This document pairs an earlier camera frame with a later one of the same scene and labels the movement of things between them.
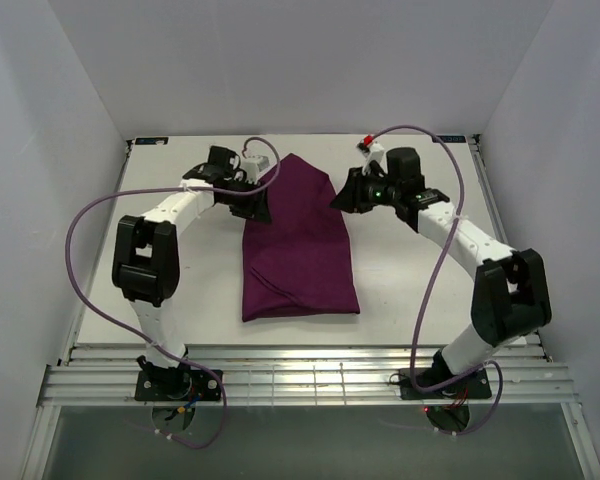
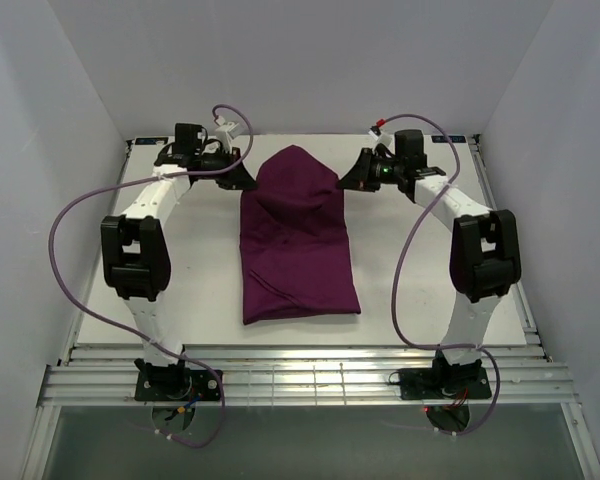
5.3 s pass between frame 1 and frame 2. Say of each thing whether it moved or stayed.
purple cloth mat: stayed
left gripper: moved
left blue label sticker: stayed
